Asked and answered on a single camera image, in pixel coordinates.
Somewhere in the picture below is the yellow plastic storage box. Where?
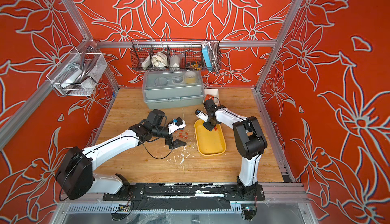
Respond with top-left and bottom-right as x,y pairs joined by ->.
194,119 -> 226,157

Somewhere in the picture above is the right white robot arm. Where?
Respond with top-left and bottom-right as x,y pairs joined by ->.
195,99 -> 268,199

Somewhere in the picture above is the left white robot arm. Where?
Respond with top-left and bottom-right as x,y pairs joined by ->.
55,109 -> 186,201

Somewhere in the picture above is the blue box in basket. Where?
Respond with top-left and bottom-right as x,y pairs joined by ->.
202,46 -> 212,71

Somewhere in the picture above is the orange plug adapter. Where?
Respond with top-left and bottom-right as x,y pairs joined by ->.
205,95 -> 214,101

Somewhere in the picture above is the white square plastic bin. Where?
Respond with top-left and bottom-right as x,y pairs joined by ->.
204,88 -> 219,104

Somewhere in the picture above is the grey plastic toolbox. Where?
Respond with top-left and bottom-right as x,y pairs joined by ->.
142,71 -> 205,109

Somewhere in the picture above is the yellow tape roll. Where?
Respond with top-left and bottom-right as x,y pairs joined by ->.
184,71 -> 198,84

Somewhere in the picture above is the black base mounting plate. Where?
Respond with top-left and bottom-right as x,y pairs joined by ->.
103,183 -> 266,202

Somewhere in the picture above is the white cloth in basket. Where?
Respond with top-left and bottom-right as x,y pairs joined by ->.
151,52 -> 168,68

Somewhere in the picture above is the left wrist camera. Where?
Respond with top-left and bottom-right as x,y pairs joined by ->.
167,117 -> 186,135

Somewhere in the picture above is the black wire wall basket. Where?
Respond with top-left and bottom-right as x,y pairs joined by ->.
131,39 -> 222,73

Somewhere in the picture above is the clear acrylic wall box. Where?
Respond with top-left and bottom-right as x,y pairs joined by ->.
46,48 -> 107,97

